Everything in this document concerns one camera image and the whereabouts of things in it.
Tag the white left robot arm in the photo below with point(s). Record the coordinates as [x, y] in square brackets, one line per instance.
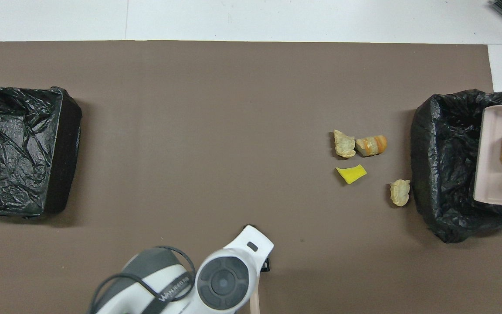
[251, 250]

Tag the large brown table mat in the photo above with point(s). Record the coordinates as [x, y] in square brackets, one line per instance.
[190, 131]

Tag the orange striped bread piece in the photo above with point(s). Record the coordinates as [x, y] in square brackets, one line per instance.
[371, 146]

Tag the beige hand brush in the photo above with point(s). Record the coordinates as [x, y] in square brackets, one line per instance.
[254, 305]

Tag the beige plastic dustpan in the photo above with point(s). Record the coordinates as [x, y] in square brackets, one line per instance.
[490, 165]

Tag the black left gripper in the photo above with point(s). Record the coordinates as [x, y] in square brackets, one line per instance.
[265, 264]

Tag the yellow sponge wedge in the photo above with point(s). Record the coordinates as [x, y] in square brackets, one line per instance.
[351, 173]

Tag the pale dumpling piece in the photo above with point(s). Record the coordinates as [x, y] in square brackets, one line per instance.
[344, 144]
[400, 192]

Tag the black bag lined bin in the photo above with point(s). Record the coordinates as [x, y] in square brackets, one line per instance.
[20, 152]
[442, 174]

